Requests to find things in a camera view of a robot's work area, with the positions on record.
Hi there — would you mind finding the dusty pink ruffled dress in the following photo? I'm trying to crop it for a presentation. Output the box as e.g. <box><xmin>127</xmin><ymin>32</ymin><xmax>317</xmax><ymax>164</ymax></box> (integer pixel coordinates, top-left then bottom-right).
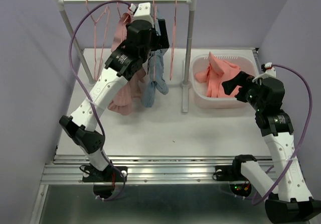
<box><xmin>108</xmin><ymin>13</ymin><xmax>146</xmax><ymax>116</ymax></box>

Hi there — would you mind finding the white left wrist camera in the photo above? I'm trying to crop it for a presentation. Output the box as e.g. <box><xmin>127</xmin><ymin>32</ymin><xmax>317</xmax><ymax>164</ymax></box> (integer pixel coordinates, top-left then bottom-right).
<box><xmin>129</xmin><ymin>3</ymin><xmax>153</xmax><ymax>25</ymax></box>

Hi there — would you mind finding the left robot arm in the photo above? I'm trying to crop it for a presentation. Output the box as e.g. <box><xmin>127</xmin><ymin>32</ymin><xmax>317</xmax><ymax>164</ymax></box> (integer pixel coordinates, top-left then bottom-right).
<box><xmin>59</xmin><ymin>19</ymin><xmax>169</xmax><ymax>181</ymax></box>

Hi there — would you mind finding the blue denim skirt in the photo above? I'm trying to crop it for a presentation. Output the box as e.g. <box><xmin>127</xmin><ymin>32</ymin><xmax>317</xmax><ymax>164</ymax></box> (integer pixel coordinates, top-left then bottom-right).
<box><xmin>141</xmin><ymin>49</ymin><xmax>169</xmax><ymax>107</ymax></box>

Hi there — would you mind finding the empty pink wire hanger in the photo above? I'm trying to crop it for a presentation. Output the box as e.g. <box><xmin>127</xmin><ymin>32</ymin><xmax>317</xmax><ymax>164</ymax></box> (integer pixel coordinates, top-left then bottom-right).
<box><xmin>90</xmin><ymin>6</ymin><xmax>110</xmax><ymax>81</ymax></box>

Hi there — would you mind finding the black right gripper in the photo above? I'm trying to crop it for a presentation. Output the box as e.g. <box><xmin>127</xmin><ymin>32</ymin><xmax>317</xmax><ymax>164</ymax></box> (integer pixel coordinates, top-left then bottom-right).
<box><xmin>221</xmin><ymin>71</ymin><xmax>265</xmax><ymax>111</ymax></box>

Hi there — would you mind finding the white plastic basket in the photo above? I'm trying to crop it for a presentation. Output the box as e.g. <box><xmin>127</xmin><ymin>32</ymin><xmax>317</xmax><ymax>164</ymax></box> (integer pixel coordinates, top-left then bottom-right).
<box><xmin>190</xmin><ymin>53</ymin><xmax>258</xmax><ymax>108</ymax></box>

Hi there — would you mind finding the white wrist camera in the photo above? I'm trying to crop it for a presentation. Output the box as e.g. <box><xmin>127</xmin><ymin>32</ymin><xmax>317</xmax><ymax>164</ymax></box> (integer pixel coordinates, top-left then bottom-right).
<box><xmin>129</xmin><ymin>3</ymin><xmax>153</xmax><ymax>25</ymax></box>
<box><xmin>252</xmin><ymin>62</ymin><xmax>276</xmax><ymax>82</ymax></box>

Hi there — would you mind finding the white clothes rack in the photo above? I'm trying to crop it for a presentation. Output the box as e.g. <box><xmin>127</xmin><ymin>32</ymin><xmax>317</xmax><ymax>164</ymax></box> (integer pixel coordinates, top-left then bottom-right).
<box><xmin>54</xmin><ymin>0</ymin><xmax>197</xmax><ymax>113</ymax></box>

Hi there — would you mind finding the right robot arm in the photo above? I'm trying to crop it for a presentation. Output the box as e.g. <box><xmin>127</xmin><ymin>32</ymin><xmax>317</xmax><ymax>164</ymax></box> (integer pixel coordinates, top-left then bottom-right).
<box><xmin>222</xmin><ymin>71</ymin><xmax>320</xmax><ymax>223</ymax></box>

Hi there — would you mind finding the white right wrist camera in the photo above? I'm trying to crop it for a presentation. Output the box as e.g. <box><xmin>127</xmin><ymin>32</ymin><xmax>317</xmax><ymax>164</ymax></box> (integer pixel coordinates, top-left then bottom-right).
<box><xmin>252</xmin><ymin>62</ymin><xmax>276</xmax><ymax>82</ymax></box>

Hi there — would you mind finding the aluminium mounting rail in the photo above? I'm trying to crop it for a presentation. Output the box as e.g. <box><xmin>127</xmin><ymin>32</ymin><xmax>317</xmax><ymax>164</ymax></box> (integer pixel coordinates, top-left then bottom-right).
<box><xmin>41</xmin><ymin>155</ymin><xmax>305</xmax><ymax>186</ymax></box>

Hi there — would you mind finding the salmon orange skirt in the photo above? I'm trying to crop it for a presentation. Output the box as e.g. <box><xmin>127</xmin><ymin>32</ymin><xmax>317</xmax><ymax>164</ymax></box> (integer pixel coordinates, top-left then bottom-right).
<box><xmin>194</xmin><ymin>52</ymin><xmax>241</xmax><ymax>98</ymax></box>

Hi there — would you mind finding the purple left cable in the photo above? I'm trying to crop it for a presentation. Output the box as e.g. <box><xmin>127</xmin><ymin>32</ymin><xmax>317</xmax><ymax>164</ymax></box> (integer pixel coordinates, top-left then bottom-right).
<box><xmin>69</xmin><ymin>1</ymin><xmax>131</xmax><ymax>201</ymax></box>

